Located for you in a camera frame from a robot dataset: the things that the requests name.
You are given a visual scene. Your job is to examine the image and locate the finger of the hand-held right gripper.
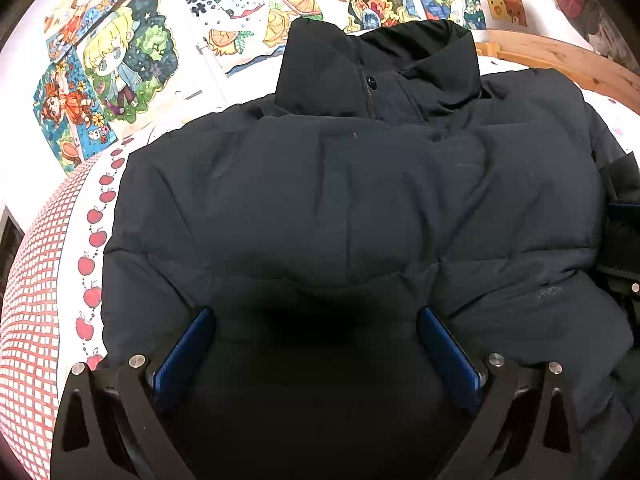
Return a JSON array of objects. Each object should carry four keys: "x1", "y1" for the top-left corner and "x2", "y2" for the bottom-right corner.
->
[{"x1": 606, "y1": 199, "x2": 640, "y2": 226}]

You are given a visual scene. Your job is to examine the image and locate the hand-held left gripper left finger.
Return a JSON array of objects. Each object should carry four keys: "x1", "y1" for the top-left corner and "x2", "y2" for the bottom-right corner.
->
[{"x1": 50, "y1": 306, "x2": 216, "y2": 480}]

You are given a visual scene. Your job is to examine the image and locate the orange-haired girl wall drawing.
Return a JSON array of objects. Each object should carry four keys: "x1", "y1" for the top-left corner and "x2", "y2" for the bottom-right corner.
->
[{"x1": 32, "y1": 57, "x2": 121, "y2": 176}]

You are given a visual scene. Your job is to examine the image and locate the blond child wall drawing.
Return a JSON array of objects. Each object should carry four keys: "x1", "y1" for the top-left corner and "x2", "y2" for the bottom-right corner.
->
[{"x1": 75, "y1": 0, "x2": 182, "y2": 126}]

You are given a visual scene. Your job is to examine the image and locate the black puffer jacket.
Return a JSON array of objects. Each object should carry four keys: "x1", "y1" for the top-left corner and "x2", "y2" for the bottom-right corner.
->
[{"x1": 100, "y1": 16, "x2": 640, "y2": 480}]

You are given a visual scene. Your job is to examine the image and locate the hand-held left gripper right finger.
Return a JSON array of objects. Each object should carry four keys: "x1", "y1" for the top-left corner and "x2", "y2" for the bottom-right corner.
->
[{"x1": 417, "y1": 306, "x2": 586, "y2": 480}]

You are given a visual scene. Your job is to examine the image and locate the white wall pipe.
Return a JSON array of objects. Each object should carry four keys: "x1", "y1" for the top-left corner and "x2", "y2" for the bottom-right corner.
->
[{"x1": 195, "y1": 42, "x2": 228, "y2": 106}]

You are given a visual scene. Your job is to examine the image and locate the wooden bed frame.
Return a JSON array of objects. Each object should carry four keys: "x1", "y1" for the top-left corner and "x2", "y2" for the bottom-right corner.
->
[{"x1": 474, "y1": 29, "x2": 632, "y2": 111}]

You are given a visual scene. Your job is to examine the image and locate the pink apple print quilt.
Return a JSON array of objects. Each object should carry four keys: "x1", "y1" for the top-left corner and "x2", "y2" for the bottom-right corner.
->
[{"x1": 0, "y1": 55, "x2": 633, "y2": 480}]

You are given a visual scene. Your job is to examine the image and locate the orange fruit juice wall drawing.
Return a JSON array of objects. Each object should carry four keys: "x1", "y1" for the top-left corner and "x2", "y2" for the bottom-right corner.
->
[{"x1": 180, "y1": 0, "x2": 323, "y2": 78}]

